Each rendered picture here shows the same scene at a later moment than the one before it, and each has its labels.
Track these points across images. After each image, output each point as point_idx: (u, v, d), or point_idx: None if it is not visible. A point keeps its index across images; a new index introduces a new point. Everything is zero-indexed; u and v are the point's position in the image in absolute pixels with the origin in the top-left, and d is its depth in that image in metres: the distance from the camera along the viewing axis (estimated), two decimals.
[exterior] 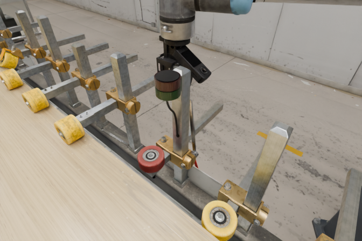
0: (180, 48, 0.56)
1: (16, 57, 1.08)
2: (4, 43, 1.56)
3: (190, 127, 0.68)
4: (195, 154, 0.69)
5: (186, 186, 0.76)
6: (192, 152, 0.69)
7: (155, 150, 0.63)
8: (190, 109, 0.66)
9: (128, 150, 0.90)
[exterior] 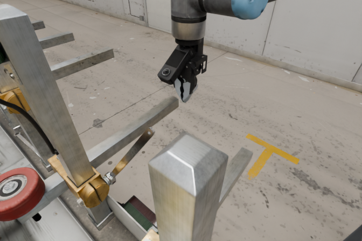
0: (181, 46, 0.57)
1: None
2: None
3: (125, 156, 0.36)
4: (110, 184, 0.41)
5: (107, 226, 0.48)
6: (108, 179, 0.41)
7: (25, 176, 0.36)
8: (142, 141, 0.33)
9: (41, 165, 0.62)
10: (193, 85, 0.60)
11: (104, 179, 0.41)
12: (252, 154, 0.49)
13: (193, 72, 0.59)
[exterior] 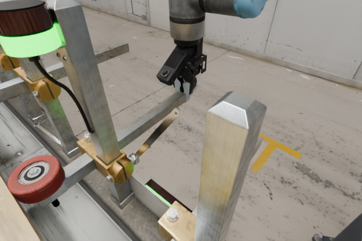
0: (180, 47, 0.57)
1: None
2: None
3: (151, 136, 0.40)
4: (134, 163, 0.45)
5: (128, 205, 0.52)
6: (132, 160, 0.45)
7: (47, 163, 0.38)
8: (168, 120, 0.37)
9: (62, 153, 0.66)
10: (193, 85, 0.60)
11: (129, 158, 0.44)
12: (262, 139, 0.53)
13: (193, 73, 0.59)
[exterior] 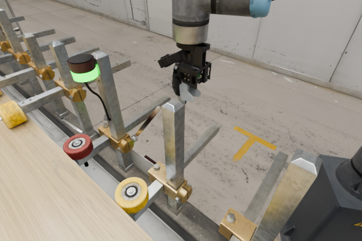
0: None
1: None
2: None
3: (144, 123, 0.67)
4: (134, 141, 0.72)
5: (130, 170, 0.79)
6: (133, 138, 0.72)
7: (83, 138, 0.65)
8: (154, 113, 0.64)
9: None
10: (172, 85, 0.60)
11: (131, 137, 0.72)
12: (219, 127, 0.80)
13: (176, 75, 0.58)
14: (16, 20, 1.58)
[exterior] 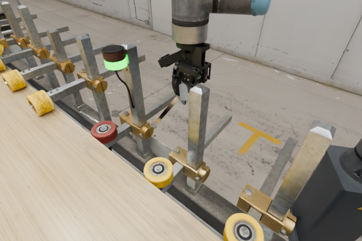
0: None
1: (2, 45, 1.17)
2: None
3: (164, 111, 0.73)
4: (153, 128, 0.78)
5: (148, 157, 0.85)
6: (153, 126, 0.77)
7: (109, 124, 0.70)
8: (174, 101, 0.69)
9: None
10: (172, 85, 0.60)
11: (151, 125, 0.77)
12: (231, 116, 0.86)
13: (176, 75, 0.58)
14: None
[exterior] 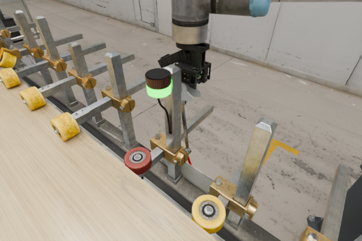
0: None
1: (15, 56, 1.10)
2: (2, 43, 1.58)
3: (183, 124, 0.70)
4: (188, 151, 0.70)
5: (179, 182, 0.78)
6: (185, 149, 0.71)
7: (143, 151, 0.63)
8: (182, 107, 0.68)
9: (124, 148, 0.91)
10: None
11: None
12: None
13: None
14: None
